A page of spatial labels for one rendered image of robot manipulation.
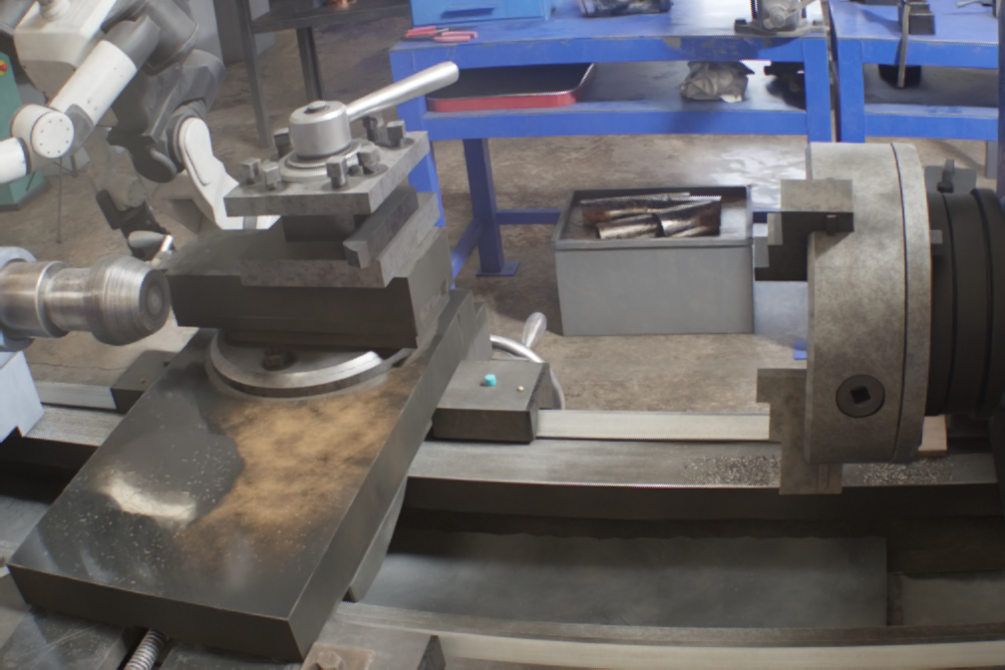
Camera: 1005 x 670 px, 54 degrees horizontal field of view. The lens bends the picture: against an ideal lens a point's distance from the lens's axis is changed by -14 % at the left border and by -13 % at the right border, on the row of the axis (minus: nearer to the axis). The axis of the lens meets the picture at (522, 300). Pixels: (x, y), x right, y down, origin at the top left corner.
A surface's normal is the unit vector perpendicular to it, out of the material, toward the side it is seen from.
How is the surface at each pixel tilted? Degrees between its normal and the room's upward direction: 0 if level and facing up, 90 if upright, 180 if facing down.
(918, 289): 58
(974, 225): 22
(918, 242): 43
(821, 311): 63
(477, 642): 48
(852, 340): 74
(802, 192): 33
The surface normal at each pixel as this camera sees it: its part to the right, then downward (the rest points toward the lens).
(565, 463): -0.11, -0.88
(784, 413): -0.25, 0.02
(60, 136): 0.74, 0.27
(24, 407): 0.97, 0.00
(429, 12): -0.22, 0.47
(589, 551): 0.07, -0.80
